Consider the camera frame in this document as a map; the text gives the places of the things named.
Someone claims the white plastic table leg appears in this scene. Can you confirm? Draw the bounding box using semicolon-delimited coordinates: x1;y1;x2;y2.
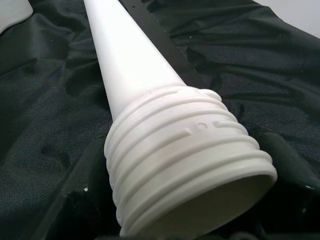
82;0;278;237

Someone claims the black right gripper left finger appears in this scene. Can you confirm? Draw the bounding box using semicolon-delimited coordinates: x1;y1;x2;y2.
29;139;121;240

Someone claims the white plastic children table top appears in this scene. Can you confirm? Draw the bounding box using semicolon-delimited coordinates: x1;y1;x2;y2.
0;0;33;35

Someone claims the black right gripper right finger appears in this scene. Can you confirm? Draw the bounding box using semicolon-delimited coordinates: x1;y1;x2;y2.
239;131;320;240

